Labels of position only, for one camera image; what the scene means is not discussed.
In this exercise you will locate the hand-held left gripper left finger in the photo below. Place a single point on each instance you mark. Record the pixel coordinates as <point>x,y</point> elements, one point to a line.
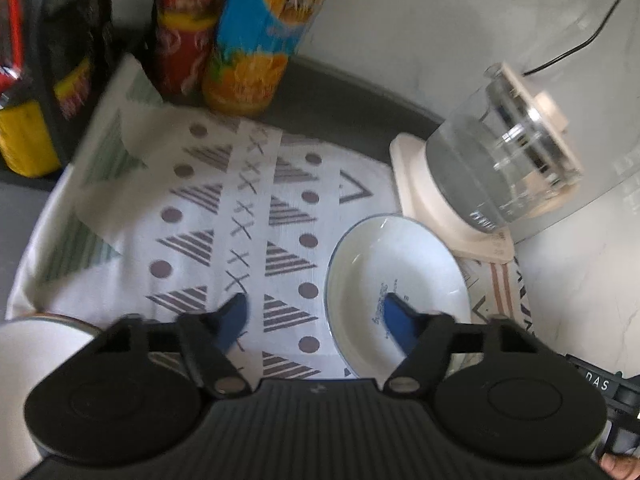
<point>235,320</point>

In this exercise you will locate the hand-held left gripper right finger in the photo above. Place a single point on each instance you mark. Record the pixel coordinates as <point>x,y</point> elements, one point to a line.
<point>395,320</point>

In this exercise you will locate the white plate with blue print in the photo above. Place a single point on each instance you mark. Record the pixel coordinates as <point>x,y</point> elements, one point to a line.
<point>400,260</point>

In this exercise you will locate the person's right hand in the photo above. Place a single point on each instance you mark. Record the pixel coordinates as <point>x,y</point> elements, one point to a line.
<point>622,467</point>

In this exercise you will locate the cream kettle base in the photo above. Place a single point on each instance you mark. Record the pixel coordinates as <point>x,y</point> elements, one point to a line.
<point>420,185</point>

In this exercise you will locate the patterned fringed table cloth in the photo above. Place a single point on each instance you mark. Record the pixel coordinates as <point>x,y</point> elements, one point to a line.
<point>225,170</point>

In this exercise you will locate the glass electric kettle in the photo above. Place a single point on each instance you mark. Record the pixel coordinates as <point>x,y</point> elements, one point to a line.
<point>500,160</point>

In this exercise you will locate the white plate with flower print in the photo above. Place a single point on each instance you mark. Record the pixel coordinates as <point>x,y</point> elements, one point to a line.
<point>30,345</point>

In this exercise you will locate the orange juice bottle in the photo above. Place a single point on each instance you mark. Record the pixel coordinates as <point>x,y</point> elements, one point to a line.
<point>260,50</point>

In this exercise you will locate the soy sauce bottle yellow label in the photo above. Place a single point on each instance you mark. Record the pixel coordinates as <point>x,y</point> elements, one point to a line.
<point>80,50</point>

